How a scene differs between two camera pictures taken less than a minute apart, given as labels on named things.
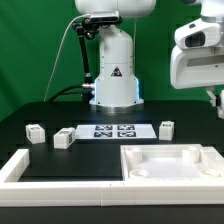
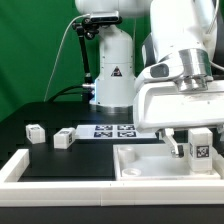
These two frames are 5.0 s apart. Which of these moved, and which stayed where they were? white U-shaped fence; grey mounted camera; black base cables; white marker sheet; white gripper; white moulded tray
Moved: white moulded tray; white gripper
Stayed: grey mounted camera; black base cables; white marker sheet; white U-shaped fence
